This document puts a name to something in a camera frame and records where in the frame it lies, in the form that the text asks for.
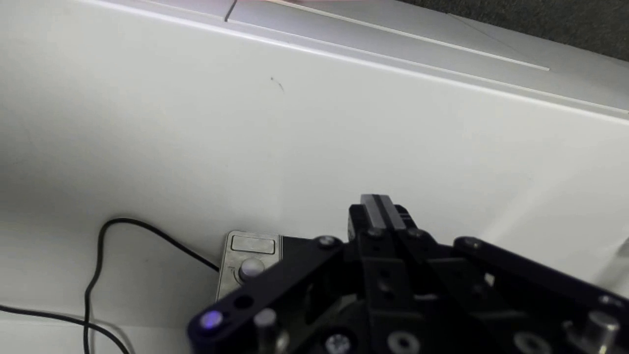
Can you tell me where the microwave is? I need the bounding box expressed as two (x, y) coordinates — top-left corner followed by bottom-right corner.
(215, 230), (317, 303)

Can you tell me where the black cable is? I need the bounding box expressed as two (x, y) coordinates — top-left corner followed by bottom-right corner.
(0, 305), (130, 354)
(84, 218), (220, 354)

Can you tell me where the microwave knob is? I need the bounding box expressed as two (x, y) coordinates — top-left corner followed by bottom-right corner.
(237, 258), (267, 285)

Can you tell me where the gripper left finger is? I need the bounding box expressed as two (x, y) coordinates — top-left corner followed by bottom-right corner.
(186, 194), (414, 354)

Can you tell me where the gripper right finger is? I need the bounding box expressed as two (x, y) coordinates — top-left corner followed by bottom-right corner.
(378, 195), (629, 354)

